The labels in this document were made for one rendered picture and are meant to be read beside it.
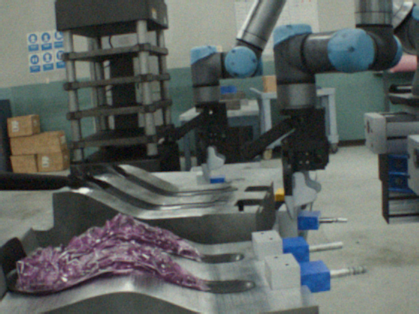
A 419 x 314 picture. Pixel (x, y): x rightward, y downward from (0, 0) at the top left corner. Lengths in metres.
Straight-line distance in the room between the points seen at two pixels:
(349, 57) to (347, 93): 6.69
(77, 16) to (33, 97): 3.22
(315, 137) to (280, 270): 0.39
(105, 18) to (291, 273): 4.48
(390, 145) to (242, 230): 0.54
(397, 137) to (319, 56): 0.47
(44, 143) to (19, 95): 0.97
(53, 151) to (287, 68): 6.80
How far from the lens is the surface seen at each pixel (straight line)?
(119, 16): 4.96
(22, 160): 7.84
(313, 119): 0.97
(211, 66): 1.39
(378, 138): 1.28
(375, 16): 0.99
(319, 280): 0.66
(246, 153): 1.00
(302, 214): 1.01
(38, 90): 8.07
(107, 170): 1.10
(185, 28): 7.51
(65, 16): 5.12
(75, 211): 0.97
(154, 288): 0.59
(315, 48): 0.91
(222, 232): 0.88
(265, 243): 0.74
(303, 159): 0.97
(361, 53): 0.88
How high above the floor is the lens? 1.11
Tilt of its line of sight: 9 degrees down
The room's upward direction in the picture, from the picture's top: 5 degrees counter-clockwise
